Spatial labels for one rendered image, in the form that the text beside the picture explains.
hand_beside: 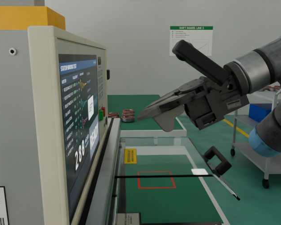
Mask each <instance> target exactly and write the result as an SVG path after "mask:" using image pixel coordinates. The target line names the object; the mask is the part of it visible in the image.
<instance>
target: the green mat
mask: <svg viewBox="0 0 281 225"><path fill-rule="evenodd" d="M173 180H174V183H175V186H176V188H161V187H174V186H173V183H172V179H171V177H162V178H140V187H141V189H138V178H126V209H127V213H137V212H141V222H142V224H143V223H183V222H221V224H223V223H224V222H223V221H222V219H221V217H220V215H219V213H218V212H217V210H216V208H215V206H214V205H213V203H212V201H211V199H210V197H209V195H208V193H207V192H206V190H205V188H204V186H203V185H202V183H201V181H200V179H199V177H173Z"/></svg>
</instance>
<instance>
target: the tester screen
mask: <svg viewBox="0 0 281 225"><path fill-rule="evenodd" d="M59 68H60V82H61V95H62V115H63V129H64V143H65V157H66V176H67V190H68V204H69V218H71V216H72V213H73V210H74V208H75V205H76V202H77V200H78V197H79V194H80V192H81V189H82V186H83V183H84V181H85V178H86V175H87V173H88V170H89V167H90V165H91V162H92V159H93V157H94V154H95V151H96V148H97V146H98V143H99V140H98V143H97V146H96V148H95V151H94V153H93V156H92V158H91V157H90V137H89V128H90V126H91V125H92V123H93V121H94V119H95V118H96V116H97V114H98V108H97V109H96V110H95V112H94V114H93V115H92V117H91V118H90V120H89V113H88V100H89V99H90V98H91V97H92V96H93V95H94V94H95V93H96V92H97V70H96V59H94V60H86V61H76V62H64V63H59ZM83 138H84V144H85V155H84V157H83V159H82V161H81V164H80V166H79V168H78V170H77V172H76V173H75V160H74V154H75V152H76V150H77V148H78V146H79V145H80V143H81V141H82V140H83ZM88 152H89V163H88V166H87V168H86V171H85V174H84V176H83V179H82V181H81V184H80V186H79V189H78V191H77V194H76V196H75V199H74V201H73V204H72V206H71V207H70V192H71V190H72V188H73V185H74V183H75V181H76V179H77V177H78V174H79V172H80V170H81V168H82V165H83V163H84V161H85V158H86V156H87V154H88Z"/></svg>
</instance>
